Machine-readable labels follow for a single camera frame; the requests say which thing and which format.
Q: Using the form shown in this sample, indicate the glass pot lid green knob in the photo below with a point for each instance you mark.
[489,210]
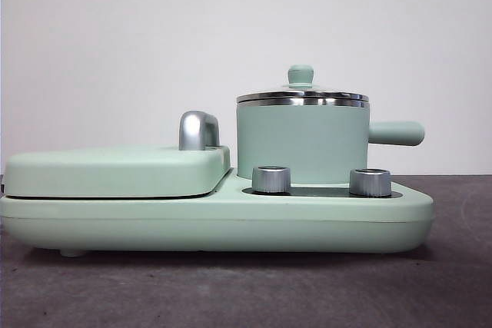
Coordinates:
[301,74]

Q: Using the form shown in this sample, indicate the silver control knob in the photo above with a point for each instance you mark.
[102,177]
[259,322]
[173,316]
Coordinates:
[370,183]
[271,180]

